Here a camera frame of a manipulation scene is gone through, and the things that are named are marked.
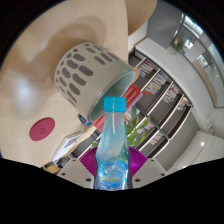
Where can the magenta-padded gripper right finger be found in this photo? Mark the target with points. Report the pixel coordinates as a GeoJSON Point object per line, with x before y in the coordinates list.
{"type": "Point", "coordinates": [148, 170]}

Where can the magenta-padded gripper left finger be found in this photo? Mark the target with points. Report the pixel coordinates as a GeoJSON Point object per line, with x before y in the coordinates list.
{"type": "Point", "coordinates": [77, 171]}

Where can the clear bottle with blue cap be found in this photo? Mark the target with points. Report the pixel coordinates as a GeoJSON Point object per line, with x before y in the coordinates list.
{"type": "Point", "coordinates": [112, 156]}

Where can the green potted plant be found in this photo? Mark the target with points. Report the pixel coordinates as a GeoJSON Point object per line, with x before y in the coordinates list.
{"type": "Point", "coordinates": [135, 131]}

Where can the flat round red coaster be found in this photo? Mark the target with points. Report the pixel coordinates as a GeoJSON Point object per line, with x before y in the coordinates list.
{"type": "Point", "coordinates": [42, 129]}

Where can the grey shelf unit with books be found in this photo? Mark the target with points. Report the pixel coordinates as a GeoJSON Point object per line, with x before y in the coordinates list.
{"type": "Point", "coordinates": [166, 110]}

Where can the grey patterned ceramic cup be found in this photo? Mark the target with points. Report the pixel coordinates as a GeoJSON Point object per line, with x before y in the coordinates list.
{"type": "Point", "coordinates": [83, 73]}

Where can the small green window plant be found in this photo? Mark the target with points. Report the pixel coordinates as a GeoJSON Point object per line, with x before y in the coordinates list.
{"type": "Point", "coordinates": [178, 45]}

